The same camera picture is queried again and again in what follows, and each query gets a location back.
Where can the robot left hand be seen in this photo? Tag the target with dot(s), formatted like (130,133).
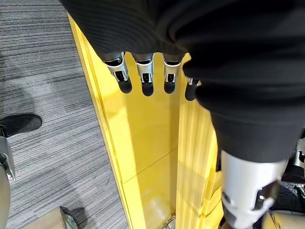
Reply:
(214,35)

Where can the brown cardboard box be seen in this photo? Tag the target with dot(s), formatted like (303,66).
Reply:
(47,220)

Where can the robot silver leg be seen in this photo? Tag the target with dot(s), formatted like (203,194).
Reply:
(4,181)

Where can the silver metal bracket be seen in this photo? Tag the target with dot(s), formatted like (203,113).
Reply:
(300,155)

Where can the robot dark foot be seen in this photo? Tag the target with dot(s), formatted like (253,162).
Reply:
(21,122)

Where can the yellow metal shelf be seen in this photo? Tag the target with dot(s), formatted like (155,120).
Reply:
(152,143)

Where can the beige rounded object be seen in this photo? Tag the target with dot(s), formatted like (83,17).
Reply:
(286,220)

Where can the black textured part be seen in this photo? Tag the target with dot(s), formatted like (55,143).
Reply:
(290,198)

